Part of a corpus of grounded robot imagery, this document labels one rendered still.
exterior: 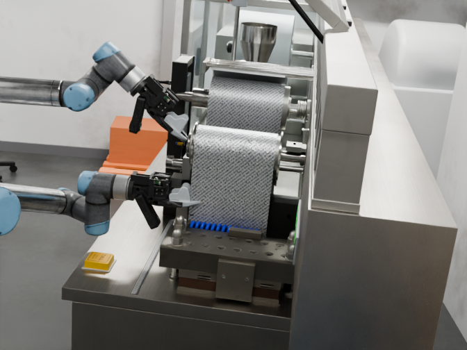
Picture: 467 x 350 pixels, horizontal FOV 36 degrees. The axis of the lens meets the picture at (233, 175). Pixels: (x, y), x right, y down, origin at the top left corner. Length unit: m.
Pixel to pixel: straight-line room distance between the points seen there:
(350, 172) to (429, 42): 3.95
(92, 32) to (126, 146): 0.94
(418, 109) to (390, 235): 3.88
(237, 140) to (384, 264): 0.92
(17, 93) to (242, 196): 0.70
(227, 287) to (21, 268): 2.30
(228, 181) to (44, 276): 2.13
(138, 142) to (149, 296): 3.42
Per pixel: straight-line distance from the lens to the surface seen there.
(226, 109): 2.30
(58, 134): 5.97
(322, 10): 1.86
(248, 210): 2.14
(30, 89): 2.09
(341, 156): 1.22
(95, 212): 2.20
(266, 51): 2.76
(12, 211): 1.94
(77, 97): 2.03
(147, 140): 5.37
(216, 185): 2.13
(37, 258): 4.27
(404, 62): 5.08
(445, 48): 5.18
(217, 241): 2.07
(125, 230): 2.42
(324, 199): 1.24
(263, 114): 2.30
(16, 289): 3.96
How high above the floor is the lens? 1.88
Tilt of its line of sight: 19 degrees down
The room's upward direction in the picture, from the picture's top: 5 degrees clockwise
